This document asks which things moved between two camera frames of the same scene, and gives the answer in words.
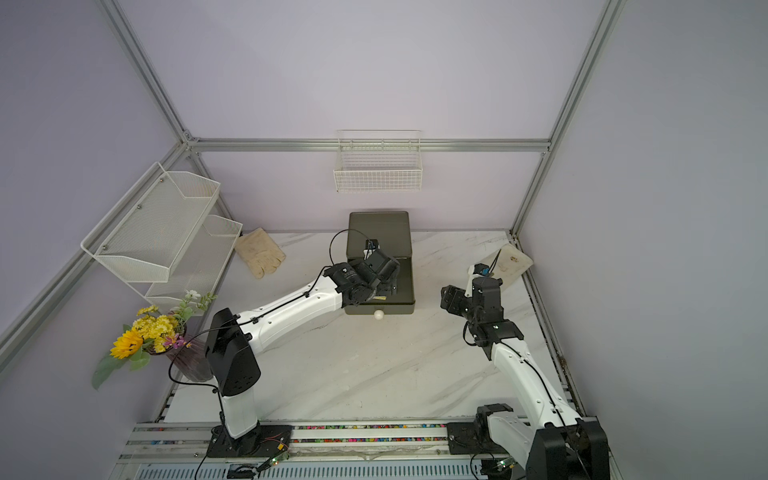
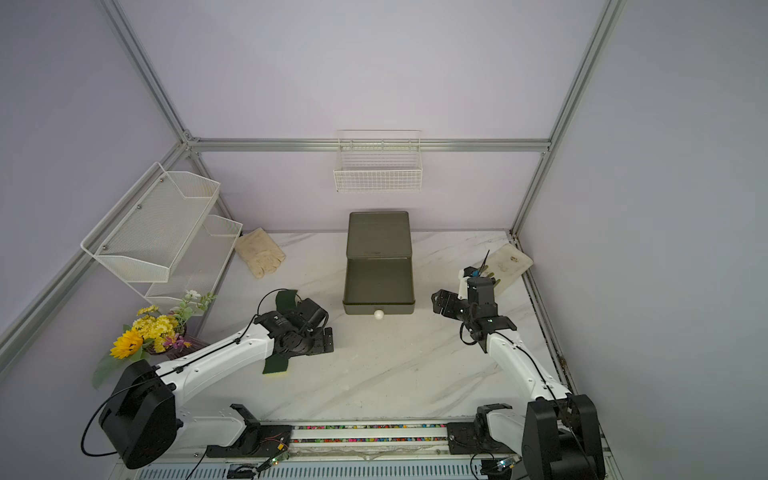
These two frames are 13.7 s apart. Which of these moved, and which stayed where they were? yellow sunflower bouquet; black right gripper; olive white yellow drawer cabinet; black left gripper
Moved: black left gripper
Stayed: yellow sunflower bouquet; black right gripper; olive white yellow drawer cabinet
